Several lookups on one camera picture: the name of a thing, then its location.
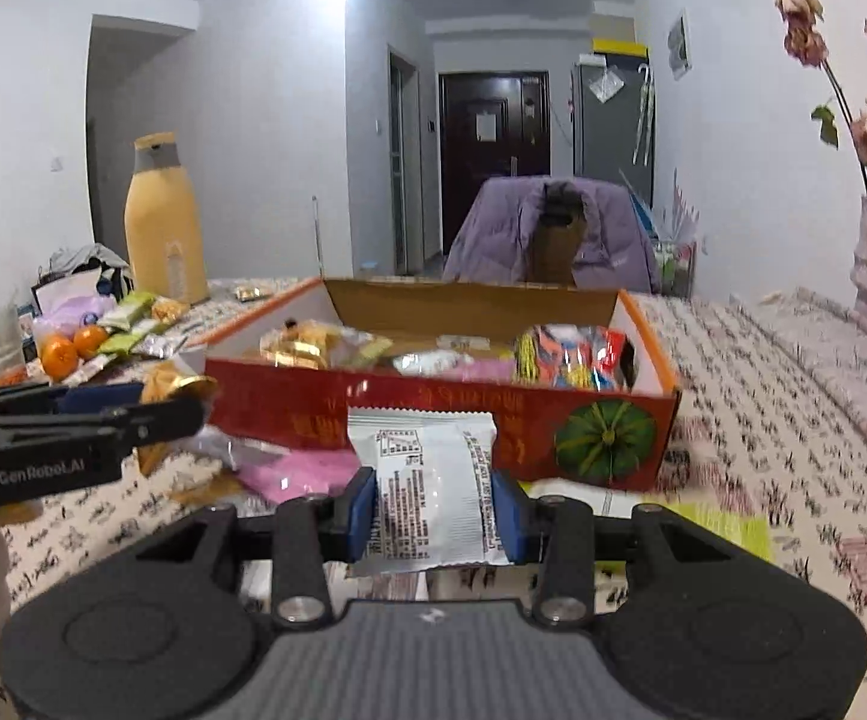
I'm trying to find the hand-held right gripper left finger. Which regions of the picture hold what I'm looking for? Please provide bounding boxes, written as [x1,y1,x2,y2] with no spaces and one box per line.
[131,467,380,627]

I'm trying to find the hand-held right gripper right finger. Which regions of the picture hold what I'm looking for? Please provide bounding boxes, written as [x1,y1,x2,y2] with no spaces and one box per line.
[489,469,742,627]

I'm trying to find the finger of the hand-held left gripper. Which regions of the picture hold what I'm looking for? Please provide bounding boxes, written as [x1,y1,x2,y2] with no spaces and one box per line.
[0,381,148,425]
[99,392,208,458]

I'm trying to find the golden snack packet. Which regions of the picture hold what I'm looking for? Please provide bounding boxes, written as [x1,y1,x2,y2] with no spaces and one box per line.
[137,361,220,477]
[259,321,329,370]

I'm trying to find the white brown-edged snack packet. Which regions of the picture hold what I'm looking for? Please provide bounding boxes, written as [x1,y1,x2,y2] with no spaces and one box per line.
[169,469,248,505]

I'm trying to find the pink snack packet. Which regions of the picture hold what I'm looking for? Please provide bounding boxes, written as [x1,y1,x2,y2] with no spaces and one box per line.
[463,358,518,385]
[238,450,363,505]

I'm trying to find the orange cardboard box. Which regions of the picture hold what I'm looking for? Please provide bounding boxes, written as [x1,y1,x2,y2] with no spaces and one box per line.
[204,277,682,492]

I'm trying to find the large orange snack packet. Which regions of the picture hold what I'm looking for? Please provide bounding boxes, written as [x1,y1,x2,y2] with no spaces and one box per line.
[514,326,554,391]

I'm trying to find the blue shiny snack packet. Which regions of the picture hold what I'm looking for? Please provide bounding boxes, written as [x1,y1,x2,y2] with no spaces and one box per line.
[545,325,638,392]

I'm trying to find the small white snack packet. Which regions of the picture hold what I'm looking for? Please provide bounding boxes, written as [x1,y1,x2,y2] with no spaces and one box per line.
[135,332,188,359]
[64,352,118,389]

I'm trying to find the mandarin orange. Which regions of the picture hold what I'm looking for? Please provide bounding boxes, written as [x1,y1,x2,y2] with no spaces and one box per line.
[39,336,79,381]
[73,325,109,361]

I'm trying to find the small green snack packet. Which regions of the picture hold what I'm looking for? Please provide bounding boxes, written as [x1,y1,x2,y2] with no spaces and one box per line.
[98,317,166,358]
[98,291,157,331]

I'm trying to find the purple tissue pack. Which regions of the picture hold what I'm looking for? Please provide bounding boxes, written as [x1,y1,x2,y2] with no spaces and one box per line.
[32,274,118,342]

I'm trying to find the dark clothes pile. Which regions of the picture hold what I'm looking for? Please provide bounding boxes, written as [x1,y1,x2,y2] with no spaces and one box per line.
[35,242,134,297]

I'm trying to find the yellow thermos bottle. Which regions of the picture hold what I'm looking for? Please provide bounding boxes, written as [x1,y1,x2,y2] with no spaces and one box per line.
[124,133,211,306]

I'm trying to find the white pole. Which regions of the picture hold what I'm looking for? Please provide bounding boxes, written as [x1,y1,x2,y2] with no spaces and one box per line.
[311,195,327,280]

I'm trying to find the brown wooden chair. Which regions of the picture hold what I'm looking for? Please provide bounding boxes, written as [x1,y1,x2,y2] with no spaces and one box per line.
[525,180,583,290]

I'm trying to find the purple jacket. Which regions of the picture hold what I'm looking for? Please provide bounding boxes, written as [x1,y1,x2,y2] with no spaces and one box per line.
[443,178,661,292]

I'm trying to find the dark entrance door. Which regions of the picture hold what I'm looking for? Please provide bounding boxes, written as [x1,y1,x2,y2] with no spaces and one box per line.
[438,73,552,262]

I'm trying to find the grey interior door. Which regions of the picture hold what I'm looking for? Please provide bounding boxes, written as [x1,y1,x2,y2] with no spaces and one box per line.
[388,47,421,276]

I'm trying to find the grey refrigerator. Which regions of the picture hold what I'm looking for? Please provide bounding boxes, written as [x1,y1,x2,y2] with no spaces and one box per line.
[572,62,657,203]

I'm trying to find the white umbrella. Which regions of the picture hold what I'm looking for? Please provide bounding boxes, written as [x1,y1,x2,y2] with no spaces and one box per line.
[630,64,657,166]

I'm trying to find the clear plastic pouch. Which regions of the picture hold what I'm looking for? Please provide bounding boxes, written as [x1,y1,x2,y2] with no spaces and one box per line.
[587,69,625,102]

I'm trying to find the yellow box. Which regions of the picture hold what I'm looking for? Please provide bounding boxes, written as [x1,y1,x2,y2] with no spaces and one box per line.
[589,36,649,66]

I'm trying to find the wall picture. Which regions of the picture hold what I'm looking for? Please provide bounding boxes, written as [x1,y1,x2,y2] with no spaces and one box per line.
[665,10,693,81]

